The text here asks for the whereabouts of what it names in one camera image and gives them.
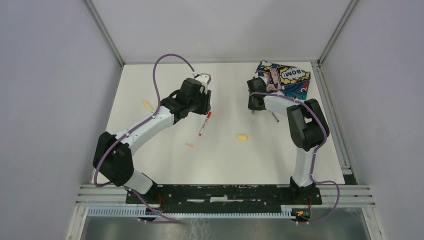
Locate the red white pen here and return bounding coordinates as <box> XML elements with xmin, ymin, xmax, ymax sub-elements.
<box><xmin>198</xmin><ymin>111</ymin><xmax>212</xmax><ymax>136</ymax></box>

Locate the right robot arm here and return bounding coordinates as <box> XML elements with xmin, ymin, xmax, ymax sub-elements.
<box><xmin>246</xmin><ymin>77</ymin><xmax>330</xmax><ymax>204</ymax></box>

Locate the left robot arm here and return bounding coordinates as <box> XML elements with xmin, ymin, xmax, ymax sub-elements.
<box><xmin>92</xmin><ymin>73</ymin><xmax>212</xmax><ymax>204</ymax></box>

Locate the green tipped grey pen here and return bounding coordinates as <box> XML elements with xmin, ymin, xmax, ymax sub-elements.
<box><xmin>270</xmin><ymin>111</ymin><xmax>280</xmax><ymax>123</ymax></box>

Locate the yellow pen cap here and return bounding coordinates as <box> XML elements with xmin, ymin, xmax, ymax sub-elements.
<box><xmin>236</xmin><ymin>134</ymin><xmax>248</xmax><ymax>141</ymax></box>

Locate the comic print pencil pouch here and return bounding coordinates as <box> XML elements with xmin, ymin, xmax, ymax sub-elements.
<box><xmin>254</xmin><ymin>60</ymin><xmax>312</xmax><ymax>100</ymax></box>

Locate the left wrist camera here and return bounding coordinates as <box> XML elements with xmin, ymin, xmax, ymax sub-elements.
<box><xmin>194</xmin><ymin>73</ymin><xmax>212</xmax><ymax>94</ymax></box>

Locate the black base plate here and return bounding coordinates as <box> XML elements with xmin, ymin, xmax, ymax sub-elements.
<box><xmin>125</xmin><ymin>184</ymin><xmax>323</xmax><ymax>214</ymax></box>

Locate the white slotted cable duct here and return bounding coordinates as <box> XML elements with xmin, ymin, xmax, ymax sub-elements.
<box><xmin>86</xmin><ymin>205</ymin><xmax>311</xmax><ymax>220</ymax></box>

